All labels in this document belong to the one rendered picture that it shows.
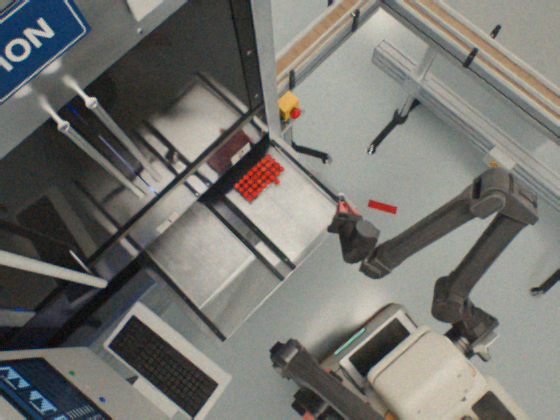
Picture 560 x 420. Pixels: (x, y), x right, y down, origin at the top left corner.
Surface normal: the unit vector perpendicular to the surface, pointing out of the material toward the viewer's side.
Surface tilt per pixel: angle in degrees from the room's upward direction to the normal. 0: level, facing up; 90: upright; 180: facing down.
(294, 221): 0
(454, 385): 48
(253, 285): 0
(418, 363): 43
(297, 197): 0
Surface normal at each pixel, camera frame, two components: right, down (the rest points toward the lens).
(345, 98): -0.04, -0.25
